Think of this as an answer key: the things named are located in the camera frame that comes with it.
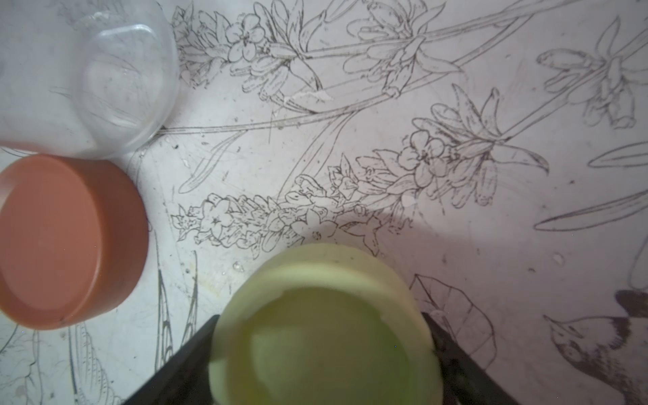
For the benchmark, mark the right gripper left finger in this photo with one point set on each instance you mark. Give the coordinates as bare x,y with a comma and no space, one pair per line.
184,379

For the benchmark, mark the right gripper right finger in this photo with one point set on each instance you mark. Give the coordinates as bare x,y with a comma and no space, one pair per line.
464,382

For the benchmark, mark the green jar lid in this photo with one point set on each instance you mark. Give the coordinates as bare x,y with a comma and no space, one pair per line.
323,324

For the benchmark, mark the brown jar lid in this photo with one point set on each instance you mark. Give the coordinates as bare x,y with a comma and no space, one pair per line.
74,240

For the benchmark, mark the brown-lid peanut jar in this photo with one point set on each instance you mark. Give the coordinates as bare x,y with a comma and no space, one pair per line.
85,79

